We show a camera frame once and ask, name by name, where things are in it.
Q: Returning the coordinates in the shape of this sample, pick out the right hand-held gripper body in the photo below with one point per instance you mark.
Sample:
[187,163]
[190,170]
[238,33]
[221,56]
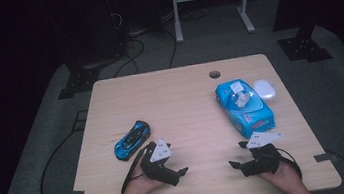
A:
[264,163]

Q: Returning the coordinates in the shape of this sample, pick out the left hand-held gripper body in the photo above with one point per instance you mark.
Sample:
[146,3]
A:
[156,171]

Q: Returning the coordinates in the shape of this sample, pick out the blue wet wipes pack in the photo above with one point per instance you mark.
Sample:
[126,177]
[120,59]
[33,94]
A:
[250,117]

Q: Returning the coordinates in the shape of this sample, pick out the white wet wipe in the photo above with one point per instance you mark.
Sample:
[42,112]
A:
[242,99]

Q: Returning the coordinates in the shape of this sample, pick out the person's left hand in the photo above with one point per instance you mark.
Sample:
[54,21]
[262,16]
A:
[139,187]

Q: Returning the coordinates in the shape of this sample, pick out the person's right hand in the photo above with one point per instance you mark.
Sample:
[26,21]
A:
[286,177]

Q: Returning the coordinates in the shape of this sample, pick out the black stand base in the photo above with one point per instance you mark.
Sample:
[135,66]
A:
[79,82]
[304,47]

